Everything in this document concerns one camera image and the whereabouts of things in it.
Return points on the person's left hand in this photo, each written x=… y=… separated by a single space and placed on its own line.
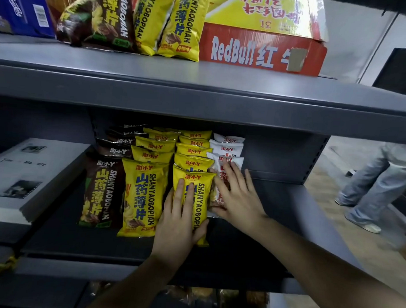
x=175 y=237

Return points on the person's right hand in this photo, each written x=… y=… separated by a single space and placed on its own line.
x=244 y=210

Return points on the dark grey metal shelf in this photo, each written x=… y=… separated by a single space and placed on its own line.
x=205 y=92

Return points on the person's left forearm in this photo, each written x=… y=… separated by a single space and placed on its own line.
x=131 y=289

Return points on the person's right forearm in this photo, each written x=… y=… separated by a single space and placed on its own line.
x=318 y=272

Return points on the white printed flat box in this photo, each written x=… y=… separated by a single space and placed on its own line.
x=32 y=176

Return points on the pile of wrapped pastries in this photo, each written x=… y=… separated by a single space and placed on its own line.
x=184 y=298

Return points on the red carton with white lettering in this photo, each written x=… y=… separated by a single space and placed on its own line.
x=253 y=51

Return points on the blue drink carton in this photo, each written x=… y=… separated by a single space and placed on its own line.
x=22 y=9

